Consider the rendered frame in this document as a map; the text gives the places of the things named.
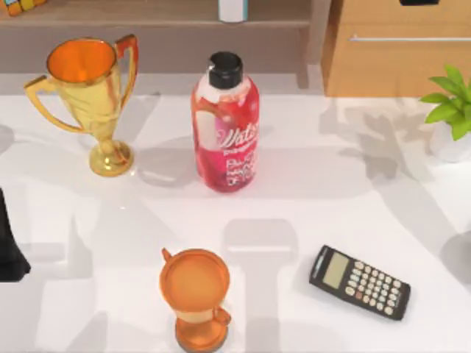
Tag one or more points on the black calculator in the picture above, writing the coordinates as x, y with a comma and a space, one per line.
358, 282

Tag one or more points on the orange and yellow toy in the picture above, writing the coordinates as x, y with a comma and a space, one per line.
23, 5

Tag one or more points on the white and blue book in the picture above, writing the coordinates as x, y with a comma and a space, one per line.
233, 10

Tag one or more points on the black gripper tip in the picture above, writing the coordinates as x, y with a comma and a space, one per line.
9, 250

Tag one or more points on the wooden cupboard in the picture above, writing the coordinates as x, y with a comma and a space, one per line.
397, 59

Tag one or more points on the orange hourglass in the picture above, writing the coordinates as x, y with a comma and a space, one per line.
195, 283

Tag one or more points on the gold trophy cup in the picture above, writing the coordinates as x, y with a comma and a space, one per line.
88, 106

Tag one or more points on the black object on cupboard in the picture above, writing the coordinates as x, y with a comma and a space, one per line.
418, 1

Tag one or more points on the red bottle with black cap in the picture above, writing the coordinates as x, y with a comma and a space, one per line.
225, 139

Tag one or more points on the open wooden shelf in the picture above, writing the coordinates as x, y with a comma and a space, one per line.
154, 40

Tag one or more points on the green plant in white pot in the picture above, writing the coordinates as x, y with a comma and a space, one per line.
450, 121

